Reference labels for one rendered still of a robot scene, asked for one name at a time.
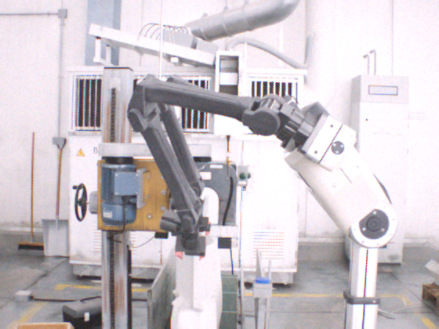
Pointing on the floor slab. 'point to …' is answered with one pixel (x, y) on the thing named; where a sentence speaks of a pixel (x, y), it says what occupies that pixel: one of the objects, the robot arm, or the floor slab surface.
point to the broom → (31, 216)
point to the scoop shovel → (51, 235)
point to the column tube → (122, 135)
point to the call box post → (261, 313)
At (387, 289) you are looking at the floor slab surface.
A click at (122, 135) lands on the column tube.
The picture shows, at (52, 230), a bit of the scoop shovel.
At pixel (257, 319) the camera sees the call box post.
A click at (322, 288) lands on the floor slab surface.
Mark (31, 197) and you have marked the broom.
